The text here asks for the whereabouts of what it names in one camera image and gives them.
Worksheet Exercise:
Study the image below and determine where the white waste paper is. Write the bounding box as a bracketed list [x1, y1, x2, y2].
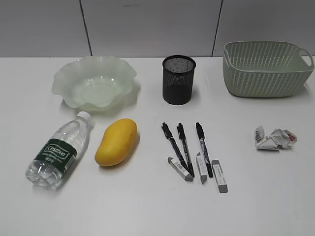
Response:
[254, 126, 298, 150]

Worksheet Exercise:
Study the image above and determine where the black marker pen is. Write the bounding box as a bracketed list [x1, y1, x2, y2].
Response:
[161, 122, 190, 174]
[177, 123, 194, 177]
[195, 122, 214, 178]

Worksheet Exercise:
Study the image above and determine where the grey white eraser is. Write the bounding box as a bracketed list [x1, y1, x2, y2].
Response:
[211, 160, 228, 193]
[196, 152, 207, 184]
[167, 157, 193, 182]

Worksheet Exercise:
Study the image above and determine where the light green woven basket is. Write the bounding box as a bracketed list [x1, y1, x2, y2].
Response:
[222, 41, 315, 98]

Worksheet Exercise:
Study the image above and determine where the yellow mango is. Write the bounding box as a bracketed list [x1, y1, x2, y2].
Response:
[94, 118, 138, 167]

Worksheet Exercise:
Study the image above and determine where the clear water bottle green label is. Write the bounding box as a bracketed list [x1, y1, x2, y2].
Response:
[25, 111, 92, 190]

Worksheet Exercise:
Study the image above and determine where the black mesh pen holder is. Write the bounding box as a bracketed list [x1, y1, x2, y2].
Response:
[162, 55, 196, 105]

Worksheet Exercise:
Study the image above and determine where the frosted green wavy plate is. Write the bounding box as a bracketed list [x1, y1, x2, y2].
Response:
[52, 56, 137, 111]

